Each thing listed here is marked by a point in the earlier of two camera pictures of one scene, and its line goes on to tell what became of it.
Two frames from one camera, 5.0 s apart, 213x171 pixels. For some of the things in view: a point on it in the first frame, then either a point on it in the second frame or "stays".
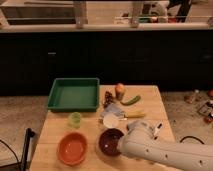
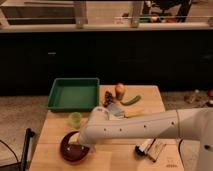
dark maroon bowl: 107,142 → 73,152
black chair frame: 25,163 stays
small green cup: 74,120 stays
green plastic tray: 74,95 stays
